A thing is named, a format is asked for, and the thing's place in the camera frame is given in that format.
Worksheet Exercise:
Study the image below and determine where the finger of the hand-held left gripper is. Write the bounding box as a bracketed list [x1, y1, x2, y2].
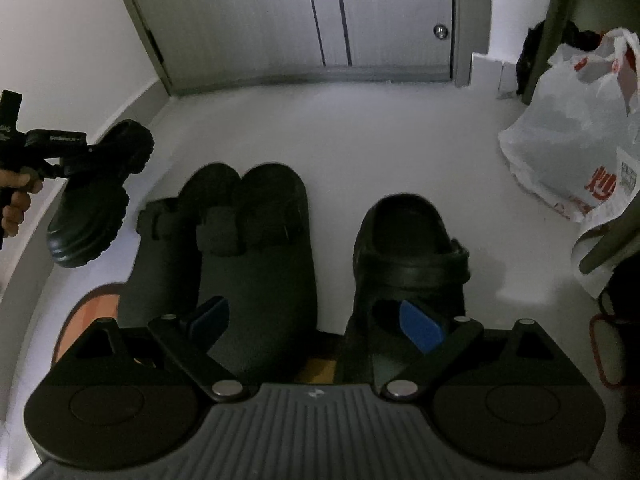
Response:
[60, 146, 104, 180]

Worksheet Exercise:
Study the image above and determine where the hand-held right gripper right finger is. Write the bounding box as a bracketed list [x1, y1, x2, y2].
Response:
[382, 300, 591, 403]

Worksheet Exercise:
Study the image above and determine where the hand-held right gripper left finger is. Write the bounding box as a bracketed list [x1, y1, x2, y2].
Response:
[42, 296, 252, 403]

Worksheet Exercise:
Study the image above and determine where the black chunky rubber clog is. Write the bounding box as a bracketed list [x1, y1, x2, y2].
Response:
[342, 192, 472, 387]
[47, 120, 155, 267]

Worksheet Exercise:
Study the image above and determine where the dark felt clog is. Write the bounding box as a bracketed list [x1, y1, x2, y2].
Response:
[197, 162, 320, 362]
[120, 162, 246, 333]

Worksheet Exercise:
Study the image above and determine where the person's left hand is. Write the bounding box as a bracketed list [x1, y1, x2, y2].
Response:
[0, 169, 45, 237]

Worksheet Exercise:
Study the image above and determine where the orange cartoon floor mat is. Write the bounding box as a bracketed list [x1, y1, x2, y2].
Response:
[54, 282, 337, 387]

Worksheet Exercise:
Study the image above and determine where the white plastic bag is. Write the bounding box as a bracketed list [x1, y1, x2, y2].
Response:
[498, 27, 640, 299]

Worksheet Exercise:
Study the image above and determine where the white cardboard piece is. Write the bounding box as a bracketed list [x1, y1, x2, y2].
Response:
[470, 52, 519, 102]

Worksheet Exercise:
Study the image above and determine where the dark cloth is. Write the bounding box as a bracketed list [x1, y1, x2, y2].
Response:
[515, 19, 609, 107]

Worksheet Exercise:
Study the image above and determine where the red cord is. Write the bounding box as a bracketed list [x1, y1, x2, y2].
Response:
[589, 290, 640, 392]

